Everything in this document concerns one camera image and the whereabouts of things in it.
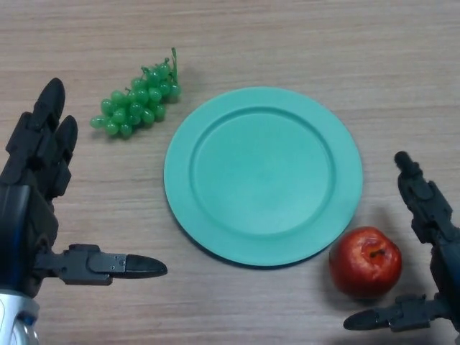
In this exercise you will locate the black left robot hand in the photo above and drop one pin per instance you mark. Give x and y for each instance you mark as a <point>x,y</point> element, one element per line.
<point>32,212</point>

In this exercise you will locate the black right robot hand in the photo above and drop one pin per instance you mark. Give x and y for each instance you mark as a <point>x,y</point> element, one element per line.
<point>431,215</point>

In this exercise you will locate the red apple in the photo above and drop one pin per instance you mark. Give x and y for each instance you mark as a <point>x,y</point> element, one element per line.
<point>364,264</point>

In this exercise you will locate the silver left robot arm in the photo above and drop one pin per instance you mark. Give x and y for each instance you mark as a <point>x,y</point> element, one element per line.
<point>18,320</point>

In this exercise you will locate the green plate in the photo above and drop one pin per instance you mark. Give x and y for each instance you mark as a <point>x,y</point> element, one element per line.
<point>264,176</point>

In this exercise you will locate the green grape bunch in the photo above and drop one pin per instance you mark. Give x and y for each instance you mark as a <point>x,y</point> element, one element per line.
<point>136,108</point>

